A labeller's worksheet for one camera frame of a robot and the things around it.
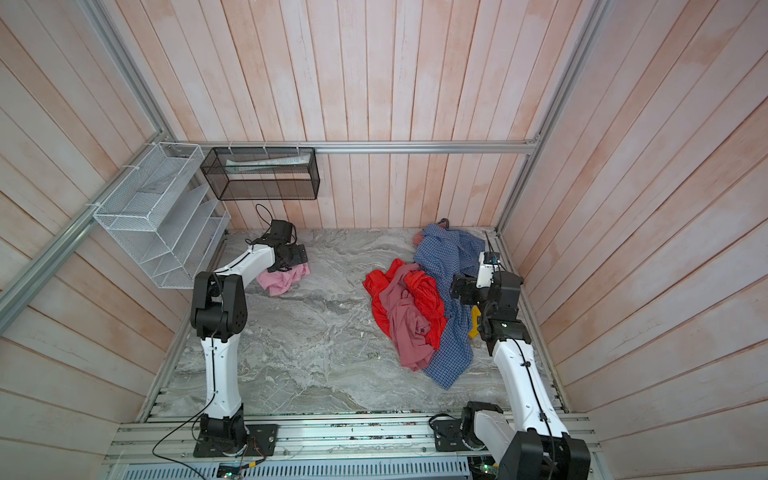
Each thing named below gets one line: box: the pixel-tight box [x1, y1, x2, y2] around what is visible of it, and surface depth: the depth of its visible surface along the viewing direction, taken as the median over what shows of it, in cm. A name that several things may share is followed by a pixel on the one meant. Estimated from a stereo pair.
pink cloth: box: [257, 263, 310, 297], surface depth 103 cm
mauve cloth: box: [379, 263, 436, 371], surface depth 88 cm
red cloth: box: [362, 258, 448, 350], surface depth 92 cm
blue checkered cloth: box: [414, 223, 485, 389], surface depth 91 cm
